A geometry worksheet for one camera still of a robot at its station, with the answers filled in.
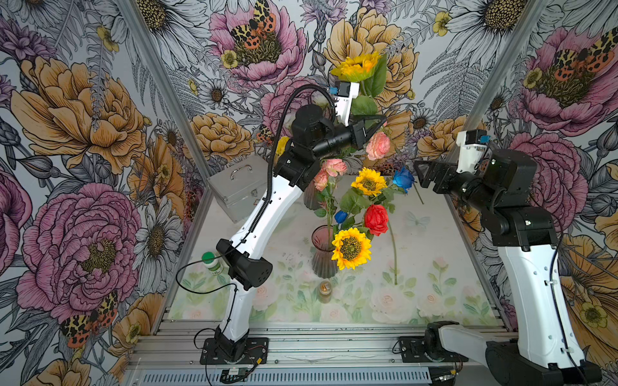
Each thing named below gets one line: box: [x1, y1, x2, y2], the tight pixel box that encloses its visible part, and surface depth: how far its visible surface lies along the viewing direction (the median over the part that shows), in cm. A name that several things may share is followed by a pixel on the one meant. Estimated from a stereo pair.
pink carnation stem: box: [313, 158, 348, 233], surface depth 70 cm
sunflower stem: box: [330, 51, 388, 116], surface depth 52 cm
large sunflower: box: [331, 227, 372, 271], surface depth 53 cm
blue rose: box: [392, 165, 416, 194], surface depth 63 cm
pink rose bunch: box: [365, 131, 391, 161], surface depth 67 cm
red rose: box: [364, 204, 389, 237], surface depth 62 cm
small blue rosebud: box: [333, 210, 349, 224], surface depth 72 cm
